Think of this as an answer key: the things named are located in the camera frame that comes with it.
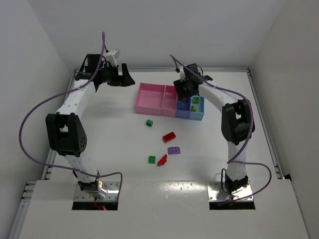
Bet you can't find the red sloped lego brick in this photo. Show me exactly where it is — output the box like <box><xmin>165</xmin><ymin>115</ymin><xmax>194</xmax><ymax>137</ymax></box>
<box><xmin>157</xmin><ymin>154</ymin><xmax>167</xmax><ymax>166</ymax></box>

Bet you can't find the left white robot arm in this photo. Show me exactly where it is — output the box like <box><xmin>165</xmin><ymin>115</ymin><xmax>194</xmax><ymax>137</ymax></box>
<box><xmin>45</xmin><ymin>49</ymin><xmax>135</xmax><ymax>200</ymax></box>

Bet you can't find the large pink container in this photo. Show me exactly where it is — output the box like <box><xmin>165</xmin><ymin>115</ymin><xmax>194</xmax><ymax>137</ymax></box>
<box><xmin>135</xmin><ymin>83</ymin><xmax>165</xmax><ymax>116</ymax></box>

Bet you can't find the back aluminium frame rail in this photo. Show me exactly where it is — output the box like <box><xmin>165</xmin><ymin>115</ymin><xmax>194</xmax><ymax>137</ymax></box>
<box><xmin>75</xmin><ymin>66</ymin><xmax>250</xmax><ymax>73</ymax></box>

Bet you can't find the purple rectangular lego brick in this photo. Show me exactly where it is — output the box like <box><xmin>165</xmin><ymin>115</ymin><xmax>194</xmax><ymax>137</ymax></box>
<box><xmin>182</xmin><ymin>98</ymin><xmax>190</xmax><ymax>104</ymax></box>

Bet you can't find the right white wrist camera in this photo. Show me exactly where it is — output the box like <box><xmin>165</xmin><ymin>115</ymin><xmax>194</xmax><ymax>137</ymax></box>
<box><xmin>175</xmin><ymin>67</ymin><xmax>189</xmax><ymax>82</ymax></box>

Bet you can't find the left aluminium frame rail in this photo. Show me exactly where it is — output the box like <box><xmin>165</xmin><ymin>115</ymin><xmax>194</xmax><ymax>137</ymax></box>
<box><xmin>9</xmin><ymin>70</ymin><xmax>78</xmax><ymax>239</ymax></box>

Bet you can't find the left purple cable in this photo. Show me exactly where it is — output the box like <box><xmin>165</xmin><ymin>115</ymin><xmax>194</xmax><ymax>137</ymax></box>
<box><xmin>18</xmin><ymin>31</ymin><xmax>123</xmax><ymax>197</ymax></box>

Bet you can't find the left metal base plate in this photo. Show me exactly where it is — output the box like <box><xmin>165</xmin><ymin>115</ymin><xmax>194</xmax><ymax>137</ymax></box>
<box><xmin>74</xmin><ymin>181</ymin><xmax>120</xmax><ymax>202</ymax></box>

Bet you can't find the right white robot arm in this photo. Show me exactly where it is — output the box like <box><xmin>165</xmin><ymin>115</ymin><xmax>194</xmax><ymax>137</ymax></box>
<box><xmin>173</xmin><ymin>63</ymin><xmax>255</xmax><ymax>194</ymax></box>

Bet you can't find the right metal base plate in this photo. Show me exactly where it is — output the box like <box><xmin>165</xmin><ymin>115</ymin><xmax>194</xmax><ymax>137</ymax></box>
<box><xmin>207</xmin><ymin>182</ymin><xmax>254</xmax><ymax>202</ymax></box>

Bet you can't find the purple cable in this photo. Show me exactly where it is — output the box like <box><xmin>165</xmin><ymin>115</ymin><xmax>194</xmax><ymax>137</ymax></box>
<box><xmin>18</xmin><ymin>31</ymin><xmax>123</xmax><ymax>197</ymax></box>
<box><xmin>169</xmin><ymin>54</ymin><xmax>272</xmax><ymax>205</ymax></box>

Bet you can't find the light purple sloped lego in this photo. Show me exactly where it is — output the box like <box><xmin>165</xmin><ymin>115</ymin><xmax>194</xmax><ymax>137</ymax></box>
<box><xmin>167</xmin><ymin>146</ymin><xmax>180</xmax><ymax>155</ymax></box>

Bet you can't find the small pink container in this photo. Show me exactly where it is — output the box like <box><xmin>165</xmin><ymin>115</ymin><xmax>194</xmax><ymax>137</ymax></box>
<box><xmin>162</xmin><ymin>85</ymin><xmax>177</xmax><ymax>117</ymax></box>

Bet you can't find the light blue container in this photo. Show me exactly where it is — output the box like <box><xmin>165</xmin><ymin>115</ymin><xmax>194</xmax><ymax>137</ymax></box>
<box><xmin>189</xmin><ymin>96</ymin><xmax>204</xmax><ymax>120</ymax></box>

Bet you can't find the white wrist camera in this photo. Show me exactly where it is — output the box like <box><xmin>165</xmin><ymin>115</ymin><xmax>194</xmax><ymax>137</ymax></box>
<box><xmin>103</xmin><ymin>49</ymin><xmax>120</xmax><ymax>67</ymax></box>
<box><xmin>175</xmin><ymin>67</ymin><xmax>189</xmax><ymax>82</ymax></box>

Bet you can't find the dark green lego number one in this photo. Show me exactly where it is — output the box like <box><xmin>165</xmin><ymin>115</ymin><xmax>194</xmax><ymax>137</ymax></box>
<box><xmin>146</xmin><ymin>119</ymin><xmax>153</xmax><ymax>127</ymax></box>

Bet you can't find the periwinkle blue container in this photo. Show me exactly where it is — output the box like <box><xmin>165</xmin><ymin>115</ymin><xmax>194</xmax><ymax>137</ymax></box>
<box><xmin>175</xmin><ymin>100</ymin><xmax>190</xmax><ymax>119</ymax></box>

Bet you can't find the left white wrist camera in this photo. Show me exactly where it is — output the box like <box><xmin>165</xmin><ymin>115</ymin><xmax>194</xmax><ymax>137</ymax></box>
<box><xmin>103</xmin><ymin>49</ymin><xmax>120</xmax><ymax>67</ymax></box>

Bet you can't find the red rectangular lego brick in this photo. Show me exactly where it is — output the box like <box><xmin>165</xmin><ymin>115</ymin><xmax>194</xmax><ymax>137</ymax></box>
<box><xmin>162</xmin><ymin>131</ymin><xmax>176</xmax><ymax>143</ymax></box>

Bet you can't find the green square lego brick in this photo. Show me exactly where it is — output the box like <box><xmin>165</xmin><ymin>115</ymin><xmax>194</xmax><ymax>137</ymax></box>
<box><xmin>148</xmin><ymin>155</ymin><xmax>156</xmax><ymax>164</ymax></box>

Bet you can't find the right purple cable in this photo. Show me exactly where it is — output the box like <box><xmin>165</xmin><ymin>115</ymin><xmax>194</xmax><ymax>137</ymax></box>
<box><xmin>169</xmin><ymin>54</ymin><xmax>272</xmax><ymax>205</ymax></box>

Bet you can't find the lime green square lego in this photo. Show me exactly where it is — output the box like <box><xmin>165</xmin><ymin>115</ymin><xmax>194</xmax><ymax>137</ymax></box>
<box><xmin>192</xmin><ymin>97</ymin><xmax>199</xmax><ymax>104</ymax></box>

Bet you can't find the metal base plate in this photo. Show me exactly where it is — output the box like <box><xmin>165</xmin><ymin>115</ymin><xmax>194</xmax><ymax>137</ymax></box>
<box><xmin>74</xmin><ymin>181</ymin><xmax>120</xmax><ymax>202</ymax></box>
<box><xmin>207</xmin><ymin>182</ymin><xmax>254</xmax><ymax>202</ymax></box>

